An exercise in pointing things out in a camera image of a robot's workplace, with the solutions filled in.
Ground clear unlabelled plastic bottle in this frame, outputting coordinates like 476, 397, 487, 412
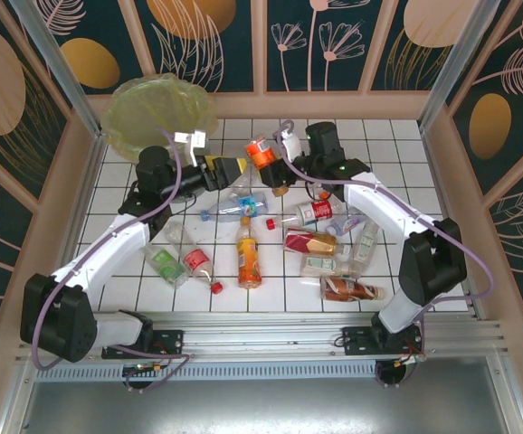
227, 170, 265, 203

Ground orange soda bottle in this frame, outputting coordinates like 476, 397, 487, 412
244, 138, 290, 198

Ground clear bottle blue label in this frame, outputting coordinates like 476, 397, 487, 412
199, 192, 271, 223

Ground bottle red white label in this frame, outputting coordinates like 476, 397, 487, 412
264, 198, 348, 230

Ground tea bottle red gold label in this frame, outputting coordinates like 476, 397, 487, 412
282, 227, 351, 258

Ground orange juice bottle yellow label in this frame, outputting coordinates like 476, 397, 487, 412
235, 215, 262, 290

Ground clear bottle red label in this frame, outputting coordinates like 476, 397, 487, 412
165, 220, 224, 296

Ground clear bottle bright green label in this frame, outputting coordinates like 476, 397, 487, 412
141, 246, 190, 290

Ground white green label bottle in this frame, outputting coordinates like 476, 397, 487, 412
299, 253, 366, 279

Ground clear bottle pale green label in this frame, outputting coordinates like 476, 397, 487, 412
350, 220, 380, 266

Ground brown coffee bottle beige cap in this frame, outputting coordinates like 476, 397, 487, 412
319, 275, 386, 303

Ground grey metal mesh bin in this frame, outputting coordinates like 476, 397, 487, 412
107, 76, 220, 164

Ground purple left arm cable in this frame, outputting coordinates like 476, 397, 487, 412
31, 127, 191, 393

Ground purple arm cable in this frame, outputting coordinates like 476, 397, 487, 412
31, 127, 191, 393
275, 119, 496, 390

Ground narrow aluminium edge rail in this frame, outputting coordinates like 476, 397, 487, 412
39, 133, 109, 329

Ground aluminium corner post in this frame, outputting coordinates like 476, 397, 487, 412
417, 0, 502, 135
7, 0, 107, 139

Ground wide aluminium frame rail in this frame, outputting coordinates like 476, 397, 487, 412
14, 310, 514, 368

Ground slotted grey cable duct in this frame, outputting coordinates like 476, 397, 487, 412
34, 363, 383, 383

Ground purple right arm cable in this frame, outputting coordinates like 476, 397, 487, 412
275, 119, 496, 390

